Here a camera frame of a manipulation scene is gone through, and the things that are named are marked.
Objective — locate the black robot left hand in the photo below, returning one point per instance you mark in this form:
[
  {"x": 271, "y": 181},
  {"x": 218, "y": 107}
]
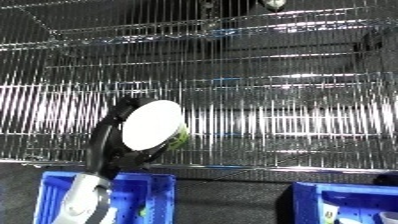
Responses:
[{"x": 106, "y": 150}]

